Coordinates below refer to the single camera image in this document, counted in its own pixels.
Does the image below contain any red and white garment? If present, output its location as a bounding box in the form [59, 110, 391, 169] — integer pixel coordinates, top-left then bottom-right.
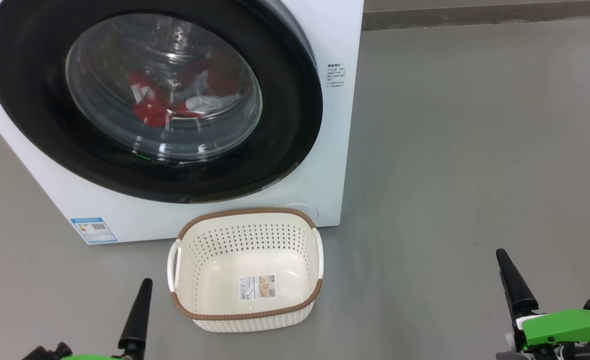
[127, 50, 243, 128]

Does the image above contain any white printed label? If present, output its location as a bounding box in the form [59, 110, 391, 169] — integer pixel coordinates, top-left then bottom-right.
[239, 273, 277, 302]

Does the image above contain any white front-load washing machine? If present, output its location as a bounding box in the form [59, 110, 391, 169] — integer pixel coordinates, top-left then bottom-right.
[0, 0, 364, 246]

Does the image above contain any washing machine door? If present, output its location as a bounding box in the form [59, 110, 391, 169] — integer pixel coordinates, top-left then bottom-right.
[0, 0, 324, 204]

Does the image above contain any round drain filter cover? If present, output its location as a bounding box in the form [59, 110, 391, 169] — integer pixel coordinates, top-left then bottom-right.
[280, 202, 319, 223]

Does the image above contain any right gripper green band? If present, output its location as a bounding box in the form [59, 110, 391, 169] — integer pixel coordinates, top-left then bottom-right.
[496, 248, 590, 360]

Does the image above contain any blue energy label sticker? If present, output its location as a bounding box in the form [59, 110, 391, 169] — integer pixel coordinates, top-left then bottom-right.
[70, 217, 118, 245]

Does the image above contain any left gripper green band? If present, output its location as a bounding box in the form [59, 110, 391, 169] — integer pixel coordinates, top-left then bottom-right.
[60, 278, 153, 360]

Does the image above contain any cream perforated basket brown rim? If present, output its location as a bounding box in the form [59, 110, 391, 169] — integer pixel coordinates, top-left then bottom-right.
[167, 207, 324, 333]

